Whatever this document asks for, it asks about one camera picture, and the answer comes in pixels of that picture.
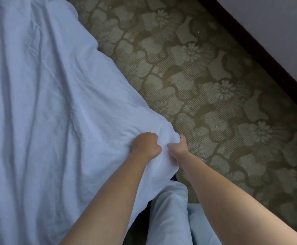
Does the person's right hand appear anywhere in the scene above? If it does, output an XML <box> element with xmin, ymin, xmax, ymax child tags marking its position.
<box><xmin>167</xmin><ymin>134</ymin><xmax>191</xmax><ymax>166</ymax></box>

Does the person's right forearm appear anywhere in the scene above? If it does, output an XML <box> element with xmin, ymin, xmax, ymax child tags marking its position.
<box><xmin>181</xmin><ymin>154</ymin><xmax>297</xmax><ymax>245</ymax></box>

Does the person's left hand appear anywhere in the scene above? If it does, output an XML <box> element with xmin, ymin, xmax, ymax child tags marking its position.
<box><xmin>130</xmin><ymin>131</ymin><xmax>163</xmax><ymax>161</ymax></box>

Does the person's left forearm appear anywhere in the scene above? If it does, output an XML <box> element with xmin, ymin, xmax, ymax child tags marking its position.
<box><xmin>61</xmin><ymin>153</ymin><xmax>149</xmax><ymax>245</ymax></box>

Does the white duvet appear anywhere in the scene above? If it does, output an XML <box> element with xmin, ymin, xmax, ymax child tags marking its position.
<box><xmin>0</xmin><ymin>0</ymin><xmax>182</xmax><ymax>245</ymax></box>

